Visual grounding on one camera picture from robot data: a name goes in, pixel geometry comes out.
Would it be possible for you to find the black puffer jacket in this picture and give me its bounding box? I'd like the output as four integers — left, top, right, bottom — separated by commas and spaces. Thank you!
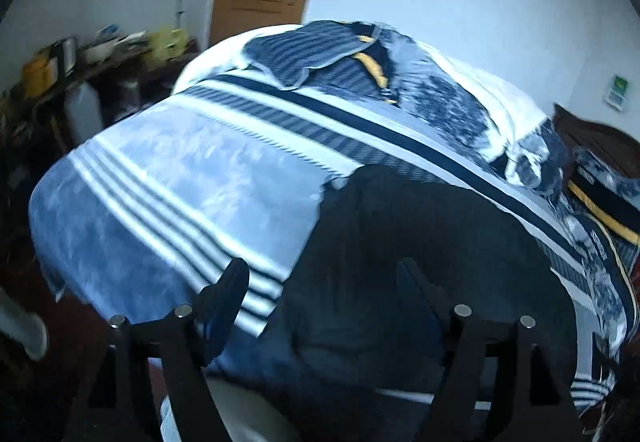
267, 165, 577, 391

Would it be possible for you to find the blue striped bed blanket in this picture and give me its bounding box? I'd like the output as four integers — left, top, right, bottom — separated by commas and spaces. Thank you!
28, 70, 615, 408

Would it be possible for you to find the person's jeans leg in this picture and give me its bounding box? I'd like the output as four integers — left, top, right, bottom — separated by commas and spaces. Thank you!
159, 376, 321, 442

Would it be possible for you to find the flat navy yellow pillow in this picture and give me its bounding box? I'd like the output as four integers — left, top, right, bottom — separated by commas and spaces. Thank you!
561, 213, 639, 358

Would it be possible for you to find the upright navy yellow pillow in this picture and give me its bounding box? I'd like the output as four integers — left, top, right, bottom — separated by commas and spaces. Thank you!
566, 148, 639, 247

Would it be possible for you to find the translucent plastic jug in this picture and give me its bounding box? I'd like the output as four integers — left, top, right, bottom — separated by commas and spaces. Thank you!
65, 82, 104, 145

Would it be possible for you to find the dark wooden side table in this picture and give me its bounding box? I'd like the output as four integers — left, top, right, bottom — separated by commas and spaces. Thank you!
1, 42, 198, 162

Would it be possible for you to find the dark wooden headboard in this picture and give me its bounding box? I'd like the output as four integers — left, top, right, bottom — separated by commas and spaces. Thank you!
552, 102, 640, 179

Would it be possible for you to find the blue white floral duvet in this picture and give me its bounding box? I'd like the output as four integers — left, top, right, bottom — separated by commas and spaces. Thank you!
352, 24, 570, 198

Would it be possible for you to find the yellow plastic bag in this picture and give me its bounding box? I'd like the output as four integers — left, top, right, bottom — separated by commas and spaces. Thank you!
149, 27, 190, 64

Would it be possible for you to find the white rice cooker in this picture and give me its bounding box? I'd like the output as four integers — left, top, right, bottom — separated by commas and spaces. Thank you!
82, 32, 149, 64

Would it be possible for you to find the yellow container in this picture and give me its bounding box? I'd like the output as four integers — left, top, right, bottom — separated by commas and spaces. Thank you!
22, 48, 58, 98

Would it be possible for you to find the black electric kettle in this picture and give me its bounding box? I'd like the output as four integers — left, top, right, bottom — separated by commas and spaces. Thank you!
53, 35, 78, 76

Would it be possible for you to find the striped blue pillow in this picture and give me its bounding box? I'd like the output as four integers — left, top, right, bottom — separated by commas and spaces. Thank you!
243, 20, 397, 104

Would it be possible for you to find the upright metal pole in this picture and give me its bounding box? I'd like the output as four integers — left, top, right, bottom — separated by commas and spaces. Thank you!
175, 0, 186, 29

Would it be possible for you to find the wall thermostat panel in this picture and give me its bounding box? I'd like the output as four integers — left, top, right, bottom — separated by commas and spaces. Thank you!
604, 76, 629, 113

